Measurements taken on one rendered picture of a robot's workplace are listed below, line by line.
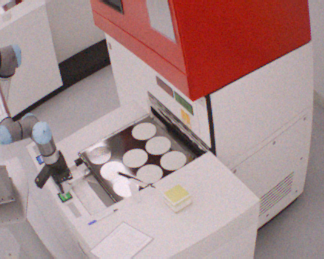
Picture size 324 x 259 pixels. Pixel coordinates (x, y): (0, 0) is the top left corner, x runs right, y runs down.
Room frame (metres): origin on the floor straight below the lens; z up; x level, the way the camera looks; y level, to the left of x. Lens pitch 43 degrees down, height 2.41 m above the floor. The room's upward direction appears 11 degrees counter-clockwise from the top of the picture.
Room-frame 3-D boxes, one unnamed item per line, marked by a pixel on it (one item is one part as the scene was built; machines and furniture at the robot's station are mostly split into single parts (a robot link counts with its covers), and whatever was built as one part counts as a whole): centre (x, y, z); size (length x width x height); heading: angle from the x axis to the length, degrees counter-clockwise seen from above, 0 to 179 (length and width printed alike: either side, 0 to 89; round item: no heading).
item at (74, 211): (1.40, 0.48, 0.89); 0.55 x 0.09 x 0.14; 25
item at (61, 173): (1.30, 0.41, 1.12); 0.09 x 0.08 x 0.12; 115
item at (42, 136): (1.30, 0.42, 1.28); 0.09 x 0.08 x 0.11; 35
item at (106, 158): (1.50, 0.12, 0.90); 0.34 x 0.34 x 0.01; 25
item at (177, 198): (1.16, -0.01, 1.00); 0.07 x 0.07 x 0.07; 27
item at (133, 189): (1.23, 0.12, 1.03); 0.06 x 0.04 x 0.13; 115
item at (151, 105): (1.60, -0.06, 0.89); 0.44 x 0.02 x 0.10; 25
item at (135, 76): (1.77, 0.00, 1.02); 0.82 x 0.03 x 0.40; 25
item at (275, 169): (1.91, -0.31, 0.41); 0.82 x 0.71 x 0.82; 25
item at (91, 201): (1.37, 0.36, 0.87); 0.36 x 0.08 x 0.03; 25
